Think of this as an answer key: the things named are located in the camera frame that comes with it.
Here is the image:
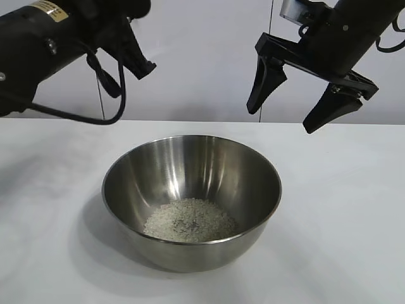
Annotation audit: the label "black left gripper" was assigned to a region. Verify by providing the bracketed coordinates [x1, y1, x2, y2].
[30, 0, 158, 80]

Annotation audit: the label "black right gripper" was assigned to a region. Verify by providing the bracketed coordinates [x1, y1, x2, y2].
[246, 14, 380, 136]

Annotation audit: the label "white rice grains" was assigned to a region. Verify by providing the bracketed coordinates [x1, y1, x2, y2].
[142, 198, 237, 244]

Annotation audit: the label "stainless steel mixing bowl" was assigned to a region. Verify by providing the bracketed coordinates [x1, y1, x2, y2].
[101, 134, 283, 273]

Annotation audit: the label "thin dark wall strip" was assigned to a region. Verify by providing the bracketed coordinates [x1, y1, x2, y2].
[96, 75, 106, 121]

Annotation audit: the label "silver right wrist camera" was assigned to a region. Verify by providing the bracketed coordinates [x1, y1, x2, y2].
[280, 0, 317, 26]

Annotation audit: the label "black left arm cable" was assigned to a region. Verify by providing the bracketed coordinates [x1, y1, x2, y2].
[30, 47, 127, 125]

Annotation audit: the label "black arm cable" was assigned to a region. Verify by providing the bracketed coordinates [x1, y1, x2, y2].
[375, 12, 405, 54]
[30, 47, 127, 125]

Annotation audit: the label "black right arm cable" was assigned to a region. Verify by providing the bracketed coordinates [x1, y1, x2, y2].
[375, 12, 405, 54]

